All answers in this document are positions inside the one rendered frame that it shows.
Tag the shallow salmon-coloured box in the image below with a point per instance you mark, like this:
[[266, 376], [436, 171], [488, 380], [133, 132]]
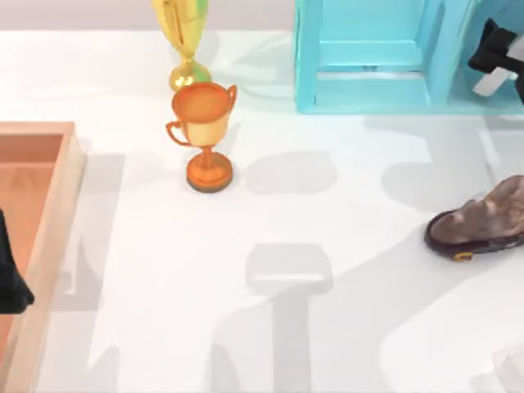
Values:
[[45, 196]]

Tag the gold trophy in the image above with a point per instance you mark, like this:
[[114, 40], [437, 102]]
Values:
[[186, 49]]

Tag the brown leather shoe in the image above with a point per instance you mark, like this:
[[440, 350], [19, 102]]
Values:
[[479, 223]]

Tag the light blue rack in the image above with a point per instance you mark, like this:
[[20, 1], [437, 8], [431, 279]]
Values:
[[368, 92]]

